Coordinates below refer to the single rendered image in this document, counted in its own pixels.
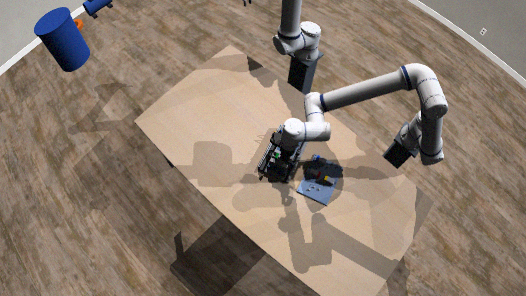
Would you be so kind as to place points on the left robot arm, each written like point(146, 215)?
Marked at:
point(409, 77)

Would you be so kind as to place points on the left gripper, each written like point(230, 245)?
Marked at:
point(285, 151)

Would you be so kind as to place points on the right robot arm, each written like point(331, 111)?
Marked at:
point(292, 38)

